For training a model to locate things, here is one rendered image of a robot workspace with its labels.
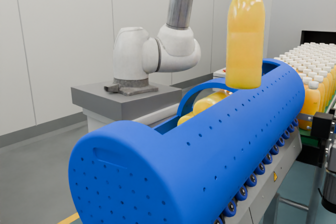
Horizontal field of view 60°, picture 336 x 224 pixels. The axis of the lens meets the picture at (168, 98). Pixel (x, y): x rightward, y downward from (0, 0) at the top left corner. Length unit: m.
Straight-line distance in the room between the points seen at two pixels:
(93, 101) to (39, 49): 2.24
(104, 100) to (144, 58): 0.24
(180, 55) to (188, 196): 0.88
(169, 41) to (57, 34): 2.40
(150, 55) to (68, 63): 2.45
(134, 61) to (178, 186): 0.82
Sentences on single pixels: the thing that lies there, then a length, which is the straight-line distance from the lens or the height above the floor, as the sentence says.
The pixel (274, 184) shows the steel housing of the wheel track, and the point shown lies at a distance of 1.08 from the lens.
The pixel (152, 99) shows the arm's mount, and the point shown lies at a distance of 1.22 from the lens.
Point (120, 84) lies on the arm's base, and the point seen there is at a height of 1.11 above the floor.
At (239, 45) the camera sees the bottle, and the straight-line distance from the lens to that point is 0.59.
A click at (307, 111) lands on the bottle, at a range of 1.42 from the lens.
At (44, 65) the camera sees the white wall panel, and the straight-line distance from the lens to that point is 3.49.
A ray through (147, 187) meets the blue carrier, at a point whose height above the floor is 1.16.
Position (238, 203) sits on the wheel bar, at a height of 0.94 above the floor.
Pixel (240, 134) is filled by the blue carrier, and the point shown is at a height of 1.17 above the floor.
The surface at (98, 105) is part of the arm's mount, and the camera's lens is 1.23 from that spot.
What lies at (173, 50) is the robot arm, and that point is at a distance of 1.26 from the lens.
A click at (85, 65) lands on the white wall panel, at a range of 3.74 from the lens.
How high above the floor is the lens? 1.44
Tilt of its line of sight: 18 degrees down
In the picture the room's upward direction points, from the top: straight up
